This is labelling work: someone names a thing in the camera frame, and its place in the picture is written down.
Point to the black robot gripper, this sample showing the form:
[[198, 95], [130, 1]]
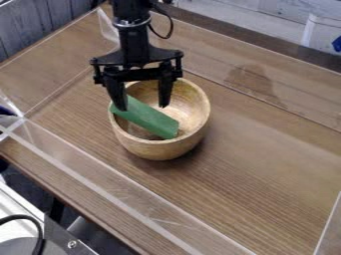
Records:
[[135, 61]]

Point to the green rectangular block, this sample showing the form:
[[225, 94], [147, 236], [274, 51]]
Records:
[[146, 117]]

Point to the brown wooden bowl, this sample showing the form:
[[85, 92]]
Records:
[[188, 108]]

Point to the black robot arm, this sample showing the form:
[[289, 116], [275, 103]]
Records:
[[134, 12]]

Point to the white container in background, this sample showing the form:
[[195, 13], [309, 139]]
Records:
[[322, 34]]

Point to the clear acrylic corner bracket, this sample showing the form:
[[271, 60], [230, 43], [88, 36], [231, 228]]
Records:
[[106, 26]]

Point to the clear acrylic front wall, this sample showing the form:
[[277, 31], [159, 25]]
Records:
[[143, 219]]

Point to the grey metal bracket with screw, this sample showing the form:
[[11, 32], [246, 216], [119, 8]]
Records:
[[60, 242]]

